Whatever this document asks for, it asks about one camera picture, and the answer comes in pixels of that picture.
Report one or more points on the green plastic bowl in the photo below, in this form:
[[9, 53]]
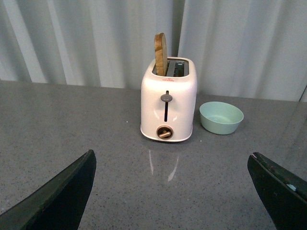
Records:
[[220, 118]]

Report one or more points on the brown bread slice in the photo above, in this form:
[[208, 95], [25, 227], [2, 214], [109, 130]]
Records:
[[160, 54]]

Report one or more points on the white two-slot toaster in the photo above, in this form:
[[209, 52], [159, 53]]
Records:
[[168, 102]]

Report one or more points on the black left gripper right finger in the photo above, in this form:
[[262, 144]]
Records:
[[283, 194]]

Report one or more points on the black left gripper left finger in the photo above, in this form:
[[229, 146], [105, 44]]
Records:
[[57, 205]]

